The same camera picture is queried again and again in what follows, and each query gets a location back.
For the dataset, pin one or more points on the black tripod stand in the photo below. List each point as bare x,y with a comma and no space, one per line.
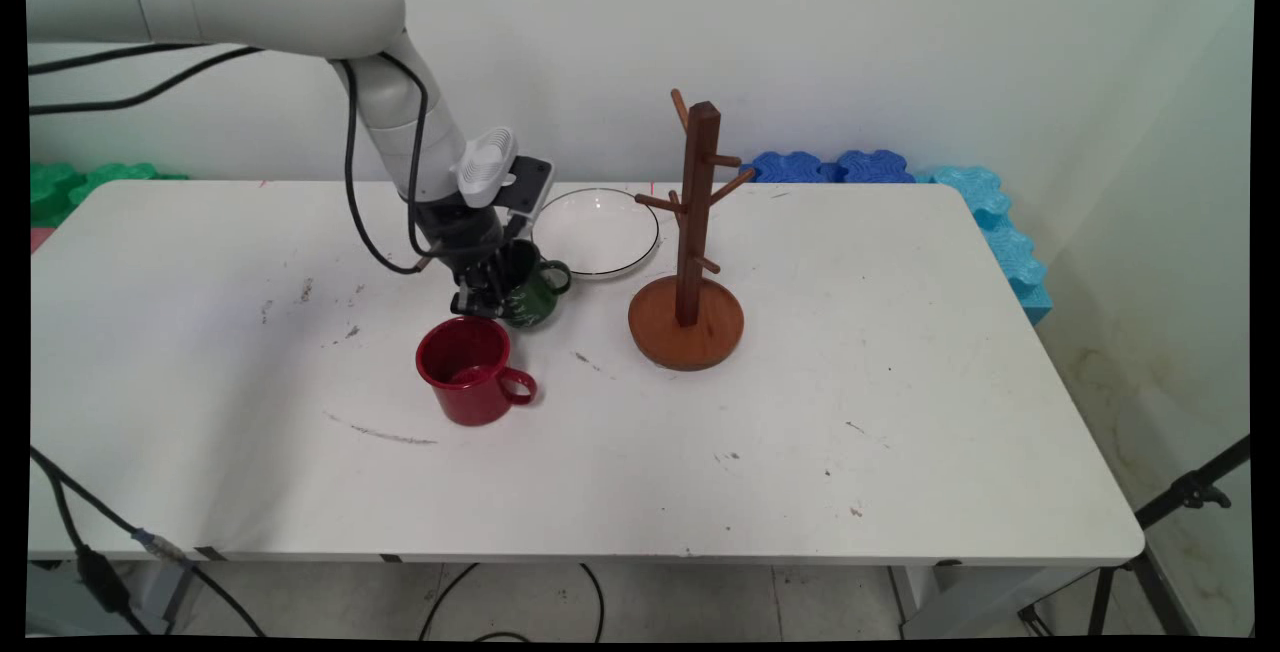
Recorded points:
1180,502

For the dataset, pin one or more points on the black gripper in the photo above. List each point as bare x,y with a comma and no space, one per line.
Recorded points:
465,237

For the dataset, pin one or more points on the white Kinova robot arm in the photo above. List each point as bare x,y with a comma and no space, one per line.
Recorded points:
290,2

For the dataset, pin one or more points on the green enamel mug white print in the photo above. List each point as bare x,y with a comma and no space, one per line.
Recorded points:
535,297

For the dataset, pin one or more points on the dark blue foam mat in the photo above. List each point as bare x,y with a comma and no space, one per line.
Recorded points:
830,169

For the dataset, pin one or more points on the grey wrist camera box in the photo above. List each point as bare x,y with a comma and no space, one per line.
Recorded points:
530,187

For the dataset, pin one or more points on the white plate black rim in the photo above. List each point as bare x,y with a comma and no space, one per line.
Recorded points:
600,232

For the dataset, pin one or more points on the pink foam mat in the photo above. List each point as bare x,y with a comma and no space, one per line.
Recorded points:
38,238

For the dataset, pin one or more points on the brown wooden mug tree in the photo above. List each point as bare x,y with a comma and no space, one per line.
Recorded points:
690,322

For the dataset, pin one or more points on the light blue foam mat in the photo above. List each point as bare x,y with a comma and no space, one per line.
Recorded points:
1005,232

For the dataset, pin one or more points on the green foam mat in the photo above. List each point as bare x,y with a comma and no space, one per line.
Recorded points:
70,187

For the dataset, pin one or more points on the red enamel mug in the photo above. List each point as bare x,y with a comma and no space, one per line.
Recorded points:
467,372

